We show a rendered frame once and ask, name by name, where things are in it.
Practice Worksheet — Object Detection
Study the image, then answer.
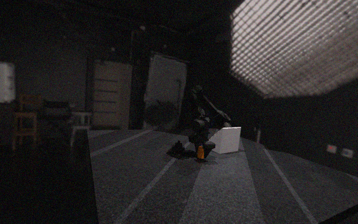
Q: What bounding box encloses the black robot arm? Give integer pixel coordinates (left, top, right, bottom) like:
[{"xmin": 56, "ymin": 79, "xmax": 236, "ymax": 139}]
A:
[{"xmin": 188, "ymin": 85, "xmax": 232, "ymax": 143}]

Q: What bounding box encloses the orange cylinder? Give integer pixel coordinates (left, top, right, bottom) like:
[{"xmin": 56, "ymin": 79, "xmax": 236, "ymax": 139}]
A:
[{"xmin": 197, "ymin": 146, "xmax": 204, "ymax": 158}]

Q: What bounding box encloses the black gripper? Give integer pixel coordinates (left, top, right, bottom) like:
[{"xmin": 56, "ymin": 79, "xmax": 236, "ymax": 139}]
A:
[{"xmin": 194, "ymin": 130, "xmax": 215, "ymax": 158}]

